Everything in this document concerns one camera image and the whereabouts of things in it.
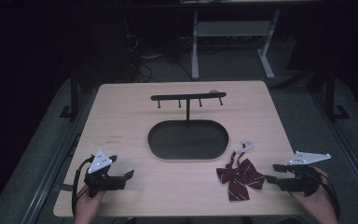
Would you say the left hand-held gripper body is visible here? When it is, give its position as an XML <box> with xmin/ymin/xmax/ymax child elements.
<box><xmin>83</xmin><ymin>148</ymin><xmax>127</xmax><ymax>199</ymax></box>

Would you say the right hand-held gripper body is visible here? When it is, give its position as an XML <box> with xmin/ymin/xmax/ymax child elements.
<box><xmin>276</xmin><ymin>150</ymin><xmax>332</xmax><ymax>198</ymax></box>

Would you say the person's right hand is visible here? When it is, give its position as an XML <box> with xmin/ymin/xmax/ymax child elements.
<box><xmin>288</xmin><ymin>167</ymin><xmax>339</xmax><ymax>224</ymax></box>

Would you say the person's left hand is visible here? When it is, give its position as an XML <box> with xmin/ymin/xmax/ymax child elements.
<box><xmin>74</xmin><ymin>185</ymin><xmax>106</xmax><ymax>224</ymax></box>

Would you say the dark red striped bow tie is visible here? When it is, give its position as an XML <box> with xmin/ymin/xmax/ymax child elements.
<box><xmin>215</xmin><ymin>138</ymin><xmax>266</xmax><ymax>203</ymax></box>

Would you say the grey tape strip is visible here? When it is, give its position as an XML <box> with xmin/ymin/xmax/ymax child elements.
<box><xmin>53</xmin><ymin>183</ymin><xmax>75</xmax><ymax>193</ymax></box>

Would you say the black hook stand with tray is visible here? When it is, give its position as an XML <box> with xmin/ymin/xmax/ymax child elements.
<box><xmin>146</xmin><ymin>91</ymin><xmax>230</xmax><ymax>161</ymax></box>

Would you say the black metal stand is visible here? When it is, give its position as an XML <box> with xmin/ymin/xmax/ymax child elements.
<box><xmin>323</xmin><ymin>63</ymin><xmax>351</xmax><ymax>121</ymax></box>
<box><xmin>59</xmin><ymin>69</ymin><xmax>82</xmax><ymax>121</ymax></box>

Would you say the black cable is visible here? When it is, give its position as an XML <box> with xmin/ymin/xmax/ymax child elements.
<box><xmin>71</xmin><ymin>154</ymin><xmax>95</xmax><ymax>217</ymax></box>
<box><xmin>315</xmin><ymin>171</ymin><xmax>342</xmax><ymax>220</ymax></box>

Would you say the tangle of floor cables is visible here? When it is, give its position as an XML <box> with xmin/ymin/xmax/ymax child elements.
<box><xmin>122</xmin><ymin>29</ymin><xmax>194</xmax><ymax>84</ymax></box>

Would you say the white metal table frame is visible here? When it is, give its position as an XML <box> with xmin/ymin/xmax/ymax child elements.
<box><xmin>190</xmin><ymin>8</ymin><xmax>282</xmax><ymax>81</ymax></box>

